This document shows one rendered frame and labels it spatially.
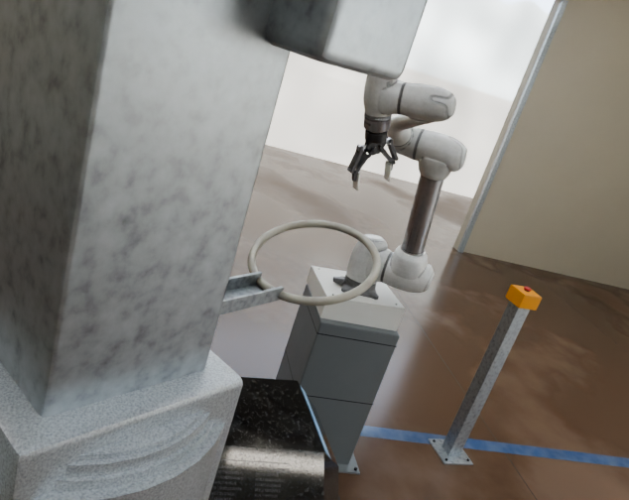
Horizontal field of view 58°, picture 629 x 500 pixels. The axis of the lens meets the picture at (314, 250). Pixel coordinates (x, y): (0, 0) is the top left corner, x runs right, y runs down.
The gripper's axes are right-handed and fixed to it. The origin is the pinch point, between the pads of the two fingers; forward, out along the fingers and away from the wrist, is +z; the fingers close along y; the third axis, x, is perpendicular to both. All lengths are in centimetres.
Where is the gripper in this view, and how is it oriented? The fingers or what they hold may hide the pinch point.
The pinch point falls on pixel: (371, 181)
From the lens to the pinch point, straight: 205.0
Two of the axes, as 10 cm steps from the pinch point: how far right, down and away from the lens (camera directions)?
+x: 5.1, 5.3, -6.8
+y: -8.6, 2.9, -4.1
